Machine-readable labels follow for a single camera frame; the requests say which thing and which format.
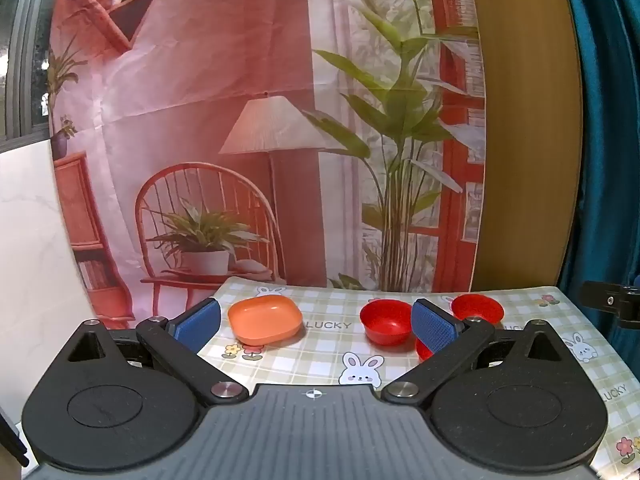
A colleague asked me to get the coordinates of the dark window frame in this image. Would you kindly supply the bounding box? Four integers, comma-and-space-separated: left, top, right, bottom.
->
0, 0, 65, 150

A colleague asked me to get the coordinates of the white marble panel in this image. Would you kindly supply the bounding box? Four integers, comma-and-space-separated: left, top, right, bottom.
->
0, 139, 137, 467

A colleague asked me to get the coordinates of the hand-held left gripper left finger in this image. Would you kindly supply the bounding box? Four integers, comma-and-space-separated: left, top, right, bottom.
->
65, 297, 249, 406

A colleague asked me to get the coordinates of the black flat object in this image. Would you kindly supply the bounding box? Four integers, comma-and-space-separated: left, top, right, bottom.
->
0, 406, 31, 469

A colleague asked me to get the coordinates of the red round plastic bowl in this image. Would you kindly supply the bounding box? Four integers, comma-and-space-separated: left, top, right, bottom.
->
359, 299, 414, 346

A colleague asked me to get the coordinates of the green checkered bunny tablecloth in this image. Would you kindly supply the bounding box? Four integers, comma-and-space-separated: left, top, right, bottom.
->
196, 277, 640, 479

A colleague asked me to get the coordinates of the wooden board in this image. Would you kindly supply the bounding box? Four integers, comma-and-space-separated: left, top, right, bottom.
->
462, 0, 585, 293

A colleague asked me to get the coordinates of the printed room scene wall cloth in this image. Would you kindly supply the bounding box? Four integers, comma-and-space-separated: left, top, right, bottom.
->
46, 0, 487, 328

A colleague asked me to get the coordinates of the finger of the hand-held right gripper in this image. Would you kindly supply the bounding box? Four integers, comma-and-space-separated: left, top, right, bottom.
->
581, 280, 640, 332

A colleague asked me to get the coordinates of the teal curtain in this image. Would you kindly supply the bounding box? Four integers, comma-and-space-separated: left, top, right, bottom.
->
555, 0, 640, 358

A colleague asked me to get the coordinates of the orange square plastic bowl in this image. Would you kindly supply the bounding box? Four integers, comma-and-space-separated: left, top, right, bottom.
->
227, 295, 304, 346

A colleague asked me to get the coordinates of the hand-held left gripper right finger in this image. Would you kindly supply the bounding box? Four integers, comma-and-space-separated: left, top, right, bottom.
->
382, 298, 573, 406

